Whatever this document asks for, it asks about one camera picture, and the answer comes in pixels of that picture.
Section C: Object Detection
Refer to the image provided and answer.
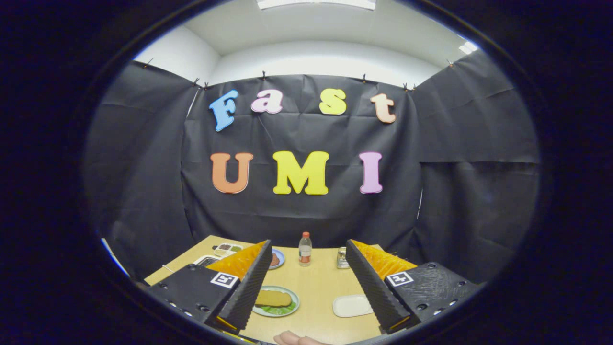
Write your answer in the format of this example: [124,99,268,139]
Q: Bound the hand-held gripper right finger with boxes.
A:
[345,239,481,335]

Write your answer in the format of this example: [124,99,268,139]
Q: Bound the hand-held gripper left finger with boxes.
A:
[144,240,273,336]

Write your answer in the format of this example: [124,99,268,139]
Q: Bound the dark toasted bread slice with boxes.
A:
[255,290,293,308]

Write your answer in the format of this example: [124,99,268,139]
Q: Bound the green lettuce leaf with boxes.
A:
[256,302,297,316]

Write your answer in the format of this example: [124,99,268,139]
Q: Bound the small white dish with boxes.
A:
[332,294,375,318]

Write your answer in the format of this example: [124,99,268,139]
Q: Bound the pale green plate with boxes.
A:
[252,286,300,318]

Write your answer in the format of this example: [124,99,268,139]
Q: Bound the white divided condiment tray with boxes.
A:
[212,243,244,258]

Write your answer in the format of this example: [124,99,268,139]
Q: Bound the clear bottle with red cap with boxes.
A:
[298,232,313,267]

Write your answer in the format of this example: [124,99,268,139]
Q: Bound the black backdrop cloth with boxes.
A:
[84,50,542,288]

